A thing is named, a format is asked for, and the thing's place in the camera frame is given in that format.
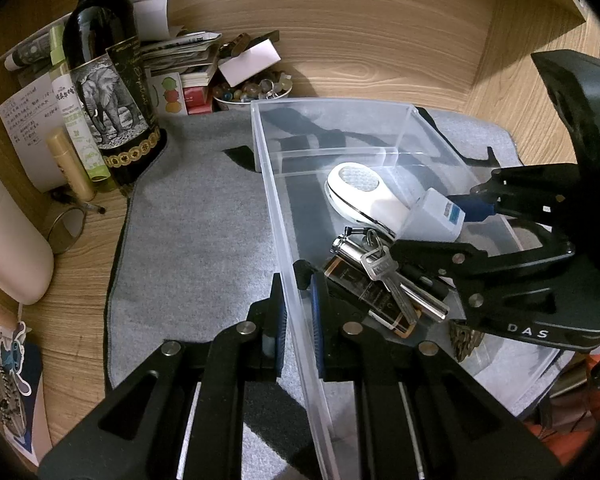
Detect white bowl of marbles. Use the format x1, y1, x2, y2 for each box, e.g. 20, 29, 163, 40
212, 71, 295, 111

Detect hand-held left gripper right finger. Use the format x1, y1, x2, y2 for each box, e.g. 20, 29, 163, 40
307, 274, 563, 480

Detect green white tube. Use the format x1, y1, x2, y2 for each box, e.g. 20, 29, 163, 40
47, 24, 112, 183

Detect rolled printed paper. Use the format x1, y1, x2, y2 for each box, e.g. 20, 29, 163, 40
2, 22, 66, 72

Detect cream cylindrical case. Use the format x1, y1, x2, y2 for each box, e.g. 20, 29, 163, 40
0, 157, 56, 306

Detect orange cloth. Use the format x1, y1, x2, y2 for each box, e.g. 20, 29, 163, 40
522, 410, 598, 461

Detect black pen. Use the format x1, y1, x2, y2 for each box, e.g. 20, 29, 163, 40
50, 187, 107, 215

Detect pile of printed papers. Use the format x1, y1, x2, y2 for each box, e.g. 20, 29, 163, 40
137, 31, 222, 73

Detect small red box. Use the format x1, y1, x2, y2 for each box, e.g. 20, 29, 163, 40
184, 85, 214, 114

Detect metal filigree pendant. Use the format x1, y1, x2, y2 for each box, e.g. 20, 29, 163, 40
0, 365, 28, 438

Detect white paper sheets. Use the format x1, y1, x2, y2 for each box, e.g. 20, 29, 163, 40
130, 0, 170, 41

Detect gray printed mat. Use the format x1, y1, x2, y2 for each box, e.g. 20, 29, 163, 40
106, 106, 578, 480

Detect silver keys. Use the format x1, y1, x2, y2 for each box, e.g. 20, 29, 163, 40
344, 225, 417, 326

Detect small white box blue label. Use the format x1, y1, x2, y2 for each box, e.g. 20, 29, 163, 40
397, 187, 467, 243

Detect stack of small cards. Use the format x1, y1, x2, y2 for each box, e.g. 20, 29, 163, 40
180, 62, 217, 87

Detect white handwritten note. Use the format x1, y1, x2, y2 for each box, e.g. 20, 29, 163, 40
0, 74, 71, 192

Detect cartoon sticker card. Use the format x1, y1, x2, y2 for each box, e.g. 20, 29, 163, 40
0, 321, 53, 467

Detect white folded card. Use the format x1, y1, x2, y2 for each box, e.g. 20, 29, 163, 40
217, 40, 282, 88

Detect dark wine bottle elephant label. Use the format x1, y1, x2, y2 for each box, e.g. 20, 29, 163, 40
61, 0, 167, 196

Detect white handheld massager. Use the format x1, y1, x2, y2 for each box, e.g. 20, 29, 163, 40
325, 162, 421, 241

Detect clear plastic container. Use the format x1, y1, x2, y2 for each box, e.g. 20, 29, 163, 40
250, 99, 576, 480

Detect yellow lip balm tube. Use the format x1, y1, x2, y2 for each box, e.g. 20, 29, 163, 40
46, 127, 97, 202

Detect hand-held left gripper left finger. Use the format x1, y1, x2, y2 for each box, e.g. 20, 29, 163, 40
39, 272, 287, 480

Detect ribbed brown object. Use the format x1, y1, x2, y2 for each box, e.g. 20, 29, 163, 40
450, 321, 483, 362

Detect bronze ornament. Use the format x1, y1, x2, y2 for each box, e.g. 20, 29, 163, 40
220, 32, 253, 58

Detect round metal-rimmed mirror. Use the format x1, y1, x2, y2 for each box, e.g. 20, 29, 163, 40
44, 206, 87, 255

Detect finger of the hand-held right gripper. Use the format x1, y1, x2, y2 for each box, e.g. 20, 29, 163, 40
452, 162, 588, 231
390, 232, 578, 329

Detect fruit sticker card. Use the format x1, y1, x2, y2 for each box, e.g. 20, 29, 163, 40
150, 72, 187, 116

